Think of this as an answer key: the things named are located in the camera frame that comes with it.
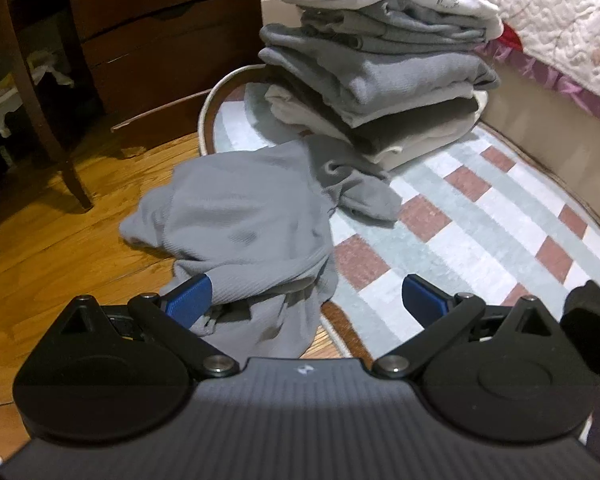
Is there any white quilted printed bedspread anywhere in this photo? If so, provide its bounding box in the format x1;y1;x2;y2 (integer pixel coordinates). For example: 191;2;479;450
405;0;600;133

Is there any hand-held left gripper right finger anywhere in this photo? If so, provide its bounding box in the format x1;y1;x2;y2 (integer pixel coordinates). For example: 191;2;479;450
371;274;563;380

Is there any dark wooden chair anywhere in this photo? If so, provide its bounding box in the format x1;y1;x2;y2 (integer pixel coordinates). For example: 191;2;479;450
0;0;96;268

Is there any dark wooden dresser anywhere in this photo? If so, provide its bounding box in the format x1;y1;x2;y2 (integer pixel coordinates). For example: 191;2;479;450
62;0;266;153

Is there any white crumpled cloth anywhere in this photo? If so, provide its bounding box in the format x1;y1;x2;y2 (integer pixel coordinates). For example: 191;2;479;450
0;52;76;136

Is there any checkered rug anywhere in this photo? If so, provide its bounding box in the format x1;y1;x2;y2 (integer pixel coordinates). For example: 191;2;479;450
198;65;600;361

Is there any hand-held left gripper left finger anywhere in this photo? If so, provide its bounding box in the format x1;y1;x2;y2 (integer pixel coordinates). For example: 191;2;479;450
55;274;241;378

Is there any stack of folded clothes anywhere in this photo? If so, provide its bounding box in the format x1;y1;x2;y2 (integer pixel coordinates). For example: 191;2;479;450
258;0;505;171

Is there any grey knit sweater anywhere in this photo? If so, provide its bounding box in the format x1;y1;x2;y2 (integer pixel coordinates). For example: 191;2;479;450
119;136;403;361

